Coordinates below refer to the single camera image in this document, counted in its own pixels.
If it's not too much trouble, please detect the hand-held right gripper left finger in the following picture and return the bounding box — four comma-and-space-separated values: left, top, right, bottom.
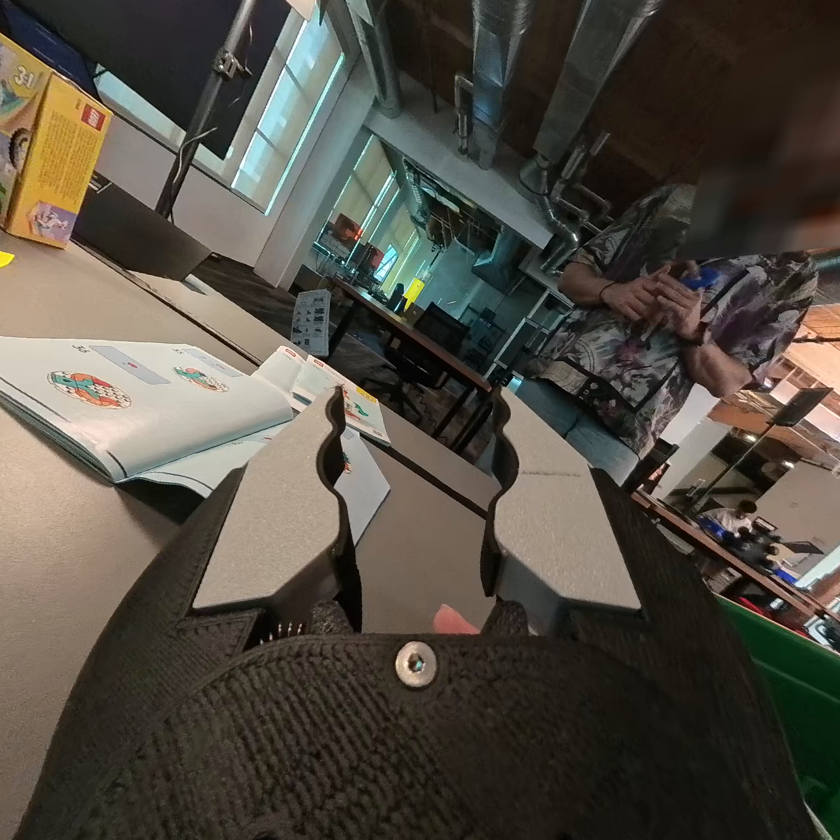
190, 386, 363, 632

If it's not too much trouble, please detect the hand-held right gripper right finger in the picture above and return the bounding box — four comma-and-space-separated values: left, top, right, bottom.
481, 386, 643, 632

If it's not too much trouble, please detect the yellow toy set box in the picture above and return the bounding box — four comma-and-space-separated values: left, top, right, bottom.
0, 33, 114, 250

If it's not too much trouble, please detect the person's right hand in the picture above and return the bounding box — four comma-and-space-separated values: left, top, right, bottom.
435, 602, 481, 635

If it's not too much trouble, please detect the closed instruction booklet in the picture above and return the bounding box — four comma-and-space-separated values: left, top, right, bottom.
252, 346, 316, 411
290, 356, 392, 448

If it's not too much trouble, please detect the open instruction booklet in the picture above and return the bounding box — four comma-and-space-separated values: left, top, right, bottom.
0, 336, 392, 546

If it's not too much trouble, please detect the brown wooden desk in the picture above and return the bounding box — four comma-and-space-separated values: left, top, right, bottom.
631, 489, 840, 627

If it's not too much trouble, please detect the printed paper sheet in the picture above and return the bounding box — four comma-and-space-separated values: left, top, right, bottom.
289, 287, 333, 357

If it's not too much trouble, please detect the black office chair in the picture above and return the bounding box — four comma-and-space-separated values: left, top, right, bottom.
384, 302, 472, 411

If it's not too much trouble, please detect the long wooden table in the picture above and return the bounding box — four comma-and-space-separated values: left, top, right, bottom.
326, 274, 501, 455

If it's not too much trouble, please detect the green plastic bin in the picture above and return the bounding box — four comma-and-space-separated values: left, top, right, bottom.
717, 594, 840, 840

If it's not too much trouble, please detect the grey pipe cluster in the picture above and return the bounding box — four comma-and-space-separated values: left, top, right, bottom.
518, 128, 618, 263

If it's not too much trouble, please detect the black display stand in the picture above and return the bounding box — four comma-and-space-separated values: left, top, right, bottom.
72, 0, 257, 283

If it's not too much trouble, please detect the large window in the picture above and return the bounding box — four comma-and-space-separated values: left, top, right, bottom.
230, 13, 347, 214

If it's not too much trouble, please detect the large black display screen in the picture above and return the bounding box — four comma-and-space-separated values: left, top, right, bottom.
13, 0, 293, 161

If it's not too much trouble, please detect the silver ventilation duct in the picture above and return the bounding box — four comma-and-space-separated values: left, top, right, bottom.
469, 0, 534, 170
344, 0, 403, 119
518, 0, 665, 198

